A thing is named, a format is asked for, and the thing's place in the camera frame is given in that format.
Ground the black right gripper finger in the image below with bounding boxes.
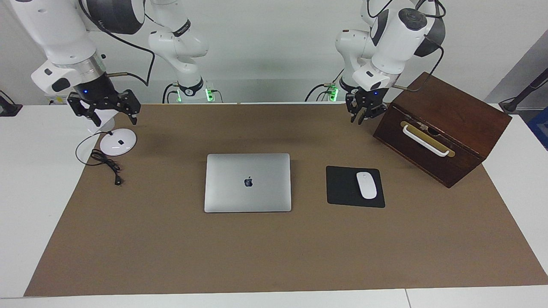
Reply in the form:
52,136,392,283
67,93,103,127
113,89,142,126

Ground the silver laptop computer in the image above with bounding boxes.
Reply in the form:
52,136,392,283
204,152,292,213

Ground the white computer mouse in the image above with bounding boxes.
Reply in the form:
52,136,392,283
356,172,378,200

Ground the black mouse pad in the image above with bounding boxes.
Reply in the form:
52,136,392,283
326,166,386,209

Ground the dark brown wooden box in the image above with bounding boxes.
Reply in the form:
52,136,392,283
372,71,512,189

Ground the black stand with pole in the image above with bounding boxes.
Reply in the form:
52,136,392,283
499,68,548,113

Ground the brown table mat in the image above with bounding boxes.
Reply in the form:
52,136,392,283
24,103,548,297

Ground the blue object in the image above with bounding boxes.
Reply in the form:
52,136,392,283
527,107,548,151

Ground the black right base cable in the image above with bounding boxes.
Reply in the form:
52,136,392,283
162,83,180,104

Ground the black base cable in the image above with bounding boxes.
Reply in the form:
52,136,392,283
305,68,343,102
162,83,180,104

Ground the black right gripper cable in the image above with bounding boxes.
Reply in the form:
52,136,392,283
77,0,155,87

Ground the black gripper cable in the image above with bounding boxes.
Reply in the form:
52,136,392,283
77,0,155,87
393,0,447,92

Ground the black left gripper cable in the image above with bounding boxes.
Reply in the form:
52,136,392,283
393,0,447,92

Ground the black left base cable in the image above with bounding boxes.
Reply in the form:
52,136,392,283
305,68,343,102

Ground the black lamp power cable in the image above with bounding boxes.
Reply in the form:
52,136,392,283
75,130,125,187

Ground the gold handle backing plate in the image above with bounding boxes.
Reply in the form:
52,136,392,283
400,121,456,158

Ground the white box handle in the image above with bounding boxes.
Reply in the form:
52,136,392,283
402,124,451,157

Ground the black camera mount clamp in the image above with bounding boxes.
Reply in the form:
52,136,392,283
0,91,23,117

